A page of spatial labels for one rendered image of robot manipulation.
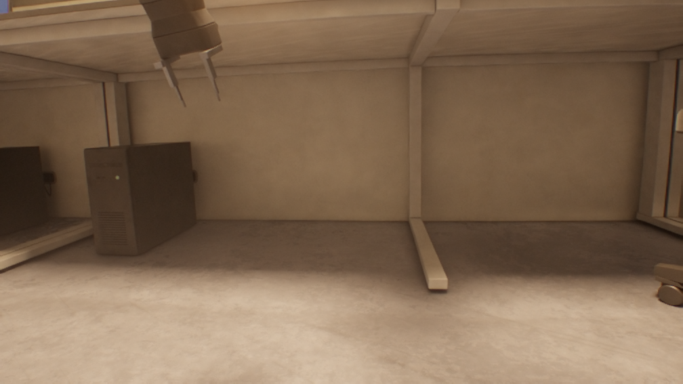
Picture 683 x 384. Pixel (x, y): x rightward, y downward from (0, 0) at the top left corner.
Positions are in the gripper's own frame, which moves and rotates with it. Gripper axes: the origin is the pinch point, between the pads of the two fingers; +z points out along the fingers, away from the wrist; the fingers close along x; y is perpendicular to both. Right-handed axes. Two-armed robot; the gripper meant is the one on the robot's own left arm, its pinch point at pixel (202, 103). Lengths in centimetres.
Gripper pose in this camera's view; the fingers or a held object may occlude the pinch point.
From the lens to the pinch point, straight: 50.0
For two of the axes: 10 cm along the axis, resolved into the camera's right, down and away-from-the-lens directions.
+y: 0.7, -5.1, 8.5
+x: -9.8, 1.2, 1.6
